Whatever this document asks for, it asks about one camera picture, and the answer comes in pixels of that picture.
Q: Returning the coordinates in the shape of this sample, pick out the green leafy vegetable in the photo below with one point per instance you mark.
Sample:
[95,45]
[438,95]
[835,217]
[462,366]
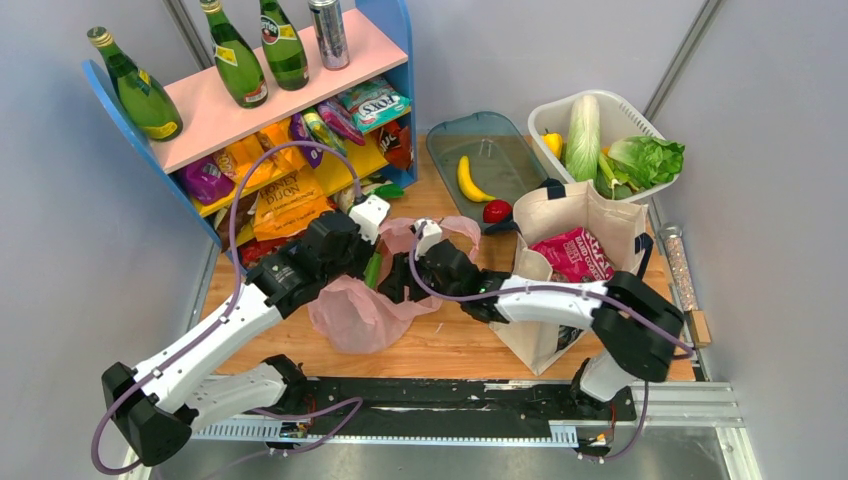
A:
[610,182]

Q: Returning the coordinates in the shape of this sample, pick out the orange snack bag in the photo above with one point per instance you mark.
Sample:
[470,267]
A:
[235,160]

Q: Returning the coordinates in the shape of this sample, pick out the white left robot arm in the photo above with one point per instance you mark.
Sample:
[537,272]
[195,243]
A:
[159,404]

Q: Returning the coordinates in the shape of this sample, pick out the red patterned snack bag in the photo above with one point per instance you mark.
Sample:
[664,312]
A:
[253,251]

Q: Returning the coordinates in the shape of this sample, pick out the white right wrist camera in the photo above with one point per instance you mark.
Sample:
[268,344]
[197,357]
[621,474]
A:
[427,233]

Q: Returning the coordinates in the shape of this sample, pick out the honey dijon chips bag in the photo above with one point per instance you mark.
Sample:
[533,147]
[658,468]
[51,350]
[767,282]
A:
[287,206]

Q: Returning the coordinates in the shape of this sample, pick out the long green chili pepper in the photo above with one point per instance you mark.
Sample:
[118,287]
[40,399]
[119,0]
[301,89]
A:
[373,270]

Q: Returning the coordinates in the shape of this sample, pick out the napa cabbage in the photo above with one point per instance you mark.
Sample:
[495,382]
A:
[583,147]

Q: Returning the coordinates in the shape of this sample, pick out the green glass bottle right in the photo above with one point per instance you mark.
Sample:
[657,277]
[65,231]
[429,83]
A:
[283,48]

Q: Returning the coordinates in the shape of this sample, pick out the cream canvas tote bag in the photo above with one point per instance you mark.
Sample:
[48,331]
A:
[555,208]

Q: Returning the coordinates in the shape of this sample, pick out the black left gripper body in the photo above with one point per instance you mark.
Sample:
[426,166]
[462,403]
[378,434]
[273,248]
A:
[353,263]

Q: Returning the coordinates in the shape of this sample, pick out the teal transparent plastic tray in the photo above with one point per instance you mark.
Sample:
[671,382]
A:
[502,164]

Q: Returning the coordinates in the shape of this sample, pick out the silver drink can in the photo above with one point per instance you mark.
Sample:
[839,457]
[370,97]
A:
[327,18]

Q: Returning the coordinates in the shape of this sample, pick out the green lettuce leaf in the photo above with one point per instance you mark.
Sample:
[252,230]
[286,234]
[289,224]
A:
[647,160]

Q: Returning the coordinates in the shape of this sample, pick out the yellow bell pepper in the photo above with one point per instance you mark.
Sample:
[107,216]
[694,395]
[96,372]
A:
[555,143]

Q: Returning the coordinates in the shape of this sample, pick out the red hand cooked chips bag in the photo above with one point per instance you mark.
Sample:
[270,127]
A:
[575,256]

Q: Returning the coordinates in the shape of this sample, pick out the colourful striped candy packet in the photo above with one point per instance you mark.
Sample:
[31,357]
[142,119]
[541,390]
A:
[321,131]

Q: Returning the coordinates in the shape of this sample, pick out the green glass bottle left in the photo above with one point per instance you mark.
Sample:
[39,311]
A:
[144,99]

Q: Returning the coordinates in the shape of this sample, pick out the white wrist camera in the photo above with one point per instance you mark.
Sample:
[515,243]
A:
[369,212]
[427,233]

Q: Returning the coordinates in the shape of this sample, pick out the pink plastic grocery bag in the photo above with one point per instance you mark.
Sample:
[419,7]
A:
[356,319]

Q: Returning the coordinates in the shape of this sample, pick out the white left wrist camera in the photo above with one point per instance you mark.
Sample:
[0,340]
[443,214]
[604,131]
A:
[369,212]

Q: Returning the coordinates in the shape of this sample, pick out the green white snack bag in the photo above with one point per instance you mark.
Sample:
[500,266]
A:
[375,184]

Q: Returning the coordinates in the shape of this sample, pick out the green glass bottle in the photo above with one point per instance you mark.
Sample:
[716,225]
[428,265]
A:
[283,48]
[236,63]
[144,99]

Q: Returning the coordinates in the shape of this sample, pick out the pink candy packet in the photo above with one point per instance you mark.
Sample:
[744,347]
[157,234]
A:
[340,121]

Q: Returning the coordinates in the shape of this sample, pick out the glass tube of beads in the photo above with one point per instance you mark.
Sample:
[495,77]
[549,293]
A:
[672,239]

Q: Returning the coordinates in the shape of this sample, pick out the teal foxs candy bag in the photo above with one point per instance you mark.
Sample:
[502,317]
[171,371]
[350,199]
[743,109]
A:
[373,102]

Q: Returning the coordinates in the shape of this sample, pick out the purple snack bag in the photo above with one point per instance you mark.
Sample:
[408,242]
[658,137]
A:
[204,181]

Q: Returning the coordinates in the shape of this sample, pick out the blue pink snack shelf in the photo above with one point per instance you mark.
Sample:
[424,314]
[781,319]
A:
[379,36]

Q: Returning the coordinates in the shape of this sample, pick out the red pomegranate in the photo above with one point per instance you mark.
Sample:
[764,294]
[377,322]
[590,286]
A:
[496,211]

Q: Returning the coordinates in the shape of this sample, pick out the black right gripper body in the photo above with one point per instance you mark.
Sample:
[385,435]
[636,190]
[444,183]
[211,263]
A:
[423,283]

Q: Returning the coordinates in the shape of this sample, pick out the green glass bottle middle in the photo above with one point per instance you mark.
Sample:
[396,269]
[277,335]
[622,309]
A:
[236,63]

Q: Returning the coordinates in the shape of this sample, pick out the purple candy packet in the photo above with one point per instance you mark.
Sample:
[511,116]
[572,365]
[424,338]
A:
[300,132]

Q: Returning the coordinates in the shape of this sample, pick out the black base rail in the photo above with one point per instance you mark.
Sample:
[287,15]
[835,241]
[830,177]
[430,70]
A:
[407,407]

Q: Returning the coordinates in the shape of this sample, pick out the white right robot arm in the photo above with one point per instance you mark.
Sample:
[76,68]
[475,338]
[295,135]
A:
[637,327]

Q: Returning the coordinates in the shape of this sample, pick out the yellow banana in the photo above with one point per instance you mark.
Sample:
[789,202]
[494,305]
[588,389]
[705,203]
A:
[466,184]

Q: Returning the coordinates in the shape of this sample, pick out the red dark snack bag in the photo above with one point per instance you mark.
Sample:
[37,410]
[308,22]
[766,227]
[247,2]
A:
[394,142]

